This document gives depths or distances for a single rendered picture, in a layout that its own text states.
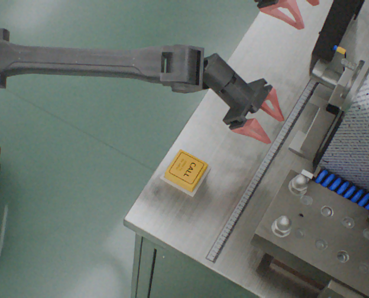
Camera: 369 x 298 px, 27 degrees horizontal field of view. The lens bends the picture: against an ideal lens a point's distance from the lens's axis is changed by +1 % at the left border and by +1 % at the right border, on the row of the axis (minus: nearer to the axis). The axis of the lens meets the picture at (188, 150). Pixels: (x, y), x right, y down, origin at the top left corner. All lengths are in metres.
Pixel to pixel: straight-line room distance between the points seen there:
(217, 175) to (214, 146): 0.07
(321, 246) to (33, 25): 1.75
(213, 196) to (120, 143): 1.09
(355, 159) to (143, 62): 0.44
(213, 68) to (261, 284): 0.45
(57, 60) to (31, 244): 1.19
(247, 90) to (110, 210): 1.19
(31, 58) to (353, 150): 0.62
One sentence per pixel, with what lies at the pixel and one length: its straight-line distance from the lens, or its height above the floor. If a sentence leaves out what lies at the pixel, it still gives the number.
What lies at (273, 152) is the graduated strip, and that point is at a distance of 1.72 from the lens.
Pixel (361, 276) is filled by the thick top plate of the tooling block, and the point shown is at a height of 1.03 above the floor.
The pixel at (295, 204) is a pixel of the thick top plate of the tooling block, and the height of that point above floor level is 1.03.
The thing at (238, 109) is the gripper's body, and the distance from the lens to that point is 1.51.
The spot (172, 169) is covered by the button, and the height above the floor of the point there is 0.92.
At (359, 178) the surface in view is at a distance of 1.56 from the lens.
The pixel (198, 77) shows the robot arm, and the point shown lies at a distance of 1.47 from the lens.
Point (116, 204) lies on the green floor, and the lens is 2.61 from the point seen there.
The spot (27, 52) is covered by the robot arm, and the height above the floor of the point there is 1.17.
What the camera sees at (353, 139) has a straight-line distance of 1.46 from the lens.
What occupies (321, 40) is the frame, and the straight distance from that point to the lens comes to 1.83.
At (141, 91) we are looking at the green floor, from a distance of 2.81.
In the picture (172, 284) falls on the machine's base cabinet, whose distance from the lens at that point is 1.83.
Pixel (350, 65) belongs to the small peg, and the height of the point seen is 1.27.
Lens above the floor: 2.40
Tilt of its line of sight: 63 degrees down
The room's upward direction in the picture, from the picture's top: 11 degrees clockwise
